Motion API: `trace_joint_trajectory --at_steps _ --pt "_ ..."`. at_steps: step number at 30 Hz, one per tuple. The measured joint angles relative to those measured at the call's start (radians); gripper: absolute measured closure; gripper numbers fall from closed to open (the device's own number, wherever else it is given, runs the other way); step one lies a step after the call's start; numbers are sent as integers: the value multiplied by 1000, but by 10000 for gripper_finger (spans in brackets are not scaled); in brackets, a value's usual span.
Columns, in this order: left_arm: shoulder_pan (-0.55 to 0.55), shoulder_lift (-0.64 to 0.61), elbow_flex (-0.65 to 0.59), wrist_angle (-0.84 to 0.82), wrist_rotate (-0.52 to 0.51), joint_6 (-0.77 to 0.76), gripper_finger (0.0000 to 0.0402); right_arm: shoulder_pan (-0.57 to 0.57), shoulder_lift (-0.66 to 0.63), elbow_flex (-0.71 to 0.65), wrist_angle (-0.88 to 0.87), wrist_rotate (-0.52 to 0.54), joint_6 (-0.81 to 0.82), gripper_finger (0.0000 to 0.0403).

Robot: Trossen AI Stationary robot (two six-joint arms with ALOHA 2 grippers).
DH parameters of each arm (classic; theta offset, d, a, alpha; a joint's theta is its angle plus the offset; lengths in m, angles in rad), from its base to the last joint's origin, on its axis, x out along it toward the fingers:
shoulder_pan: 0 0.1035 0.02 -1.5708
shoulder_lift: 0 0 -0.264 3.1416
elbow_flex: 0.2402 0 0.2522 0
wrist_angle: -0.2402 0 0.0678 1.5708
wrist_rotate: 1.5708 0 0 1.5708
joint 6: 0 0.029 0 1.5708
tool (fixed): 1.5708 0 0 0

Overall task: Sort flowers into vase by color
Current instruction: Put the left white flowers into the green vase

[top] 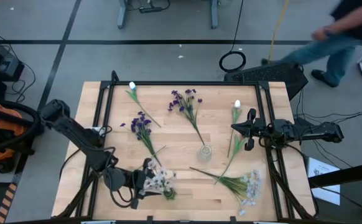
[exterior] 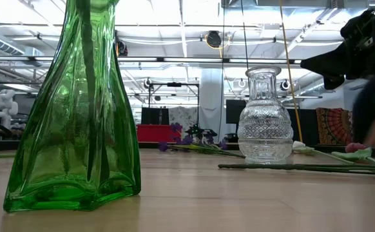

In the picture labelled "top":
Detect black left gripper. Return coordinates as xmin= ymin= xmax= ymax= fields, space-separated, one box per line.
xmin=128 ymin=157 xmax=167 ymax=210

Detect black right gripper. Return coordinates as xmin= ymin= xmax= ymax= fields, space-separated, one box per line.
xmin=230 ymin=108 xmax=275 ymax=152

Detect white flower bunch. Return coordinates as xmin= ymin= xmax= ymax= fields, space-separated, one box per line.
xmin=189 ymin=166 xmax=262 ymax=217
xmin=139 ymin=158 xmax=177 ymax=200

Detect green glass vase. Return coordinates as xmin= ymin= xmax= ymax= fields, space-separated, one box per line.
xmin=163 ymin=187 xmax=178 ymax=201

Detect purple flower bunch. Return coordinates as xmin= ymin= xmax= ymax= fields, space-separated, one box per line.
xmin=120 ymin=111 xmax=167 ymax=167
xmin=167 ymin=88 xmax=206 ymax=146

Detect clear cut glass vase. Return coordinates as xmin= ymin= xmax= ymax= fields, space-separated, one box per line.
xmin=197 ymin=144 xmax=213 ymax=162

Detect black mesh chair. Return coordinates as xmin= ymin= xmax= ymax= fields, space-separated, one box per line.
xmin=223 ymin=62 xmax=309 ymax=102

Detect white printed paper sheet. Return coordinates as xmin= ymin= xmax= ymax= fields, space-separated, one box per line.
xmin=307 ymin=157 xmax=341 ymax=206

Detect black bar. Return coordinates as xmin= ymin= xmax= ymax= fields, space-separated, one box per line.
xmin=308 ymin=160 xmax=362 ymax=189

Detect grey desk leg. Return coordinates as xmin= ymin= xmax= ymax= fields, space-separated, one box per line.
xmin=210 ymin=0 xmax=221 ymax=30
xmin=117 ymin=0 xmax=129 ymax=30

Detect person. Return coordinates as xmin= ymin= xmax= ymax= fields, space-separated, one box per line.
xmin=261 ymin=0 xmax=362 ymax=88

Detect black power strip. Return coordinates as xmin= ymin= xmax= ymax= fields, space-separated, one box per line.
xmin=139 ymin=6 xmax=163 ymax=14

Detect orange shop vacuum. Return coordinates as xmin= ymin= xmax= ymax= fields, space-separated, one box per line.
xmin=0 ymin=98 xmax=44 ymax=174

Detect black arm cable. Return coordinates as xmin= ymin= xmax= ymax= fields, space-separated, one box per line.
xmin=108 ymin=183 xmax=136 ymax=208

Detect black coiled cable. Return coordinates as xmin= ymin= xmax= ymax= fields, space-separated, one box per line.
xmin=218 ymin=0 xmax=247 ymax=74

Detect black aluminium table frame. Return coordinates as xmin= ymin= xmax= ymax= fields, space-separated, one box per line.
xmin=56 ymin=70 xmax=319 ymax=220

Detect yellow cable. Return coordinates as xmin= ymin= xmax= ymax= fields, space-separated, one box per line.
xmin=267 ymin=0 xmax=290 ymax=63

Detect black vacuum hose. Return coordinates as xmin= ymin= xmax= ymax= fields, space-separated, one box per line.
xmin=0 ymin=98 xmax=44 ymax=155

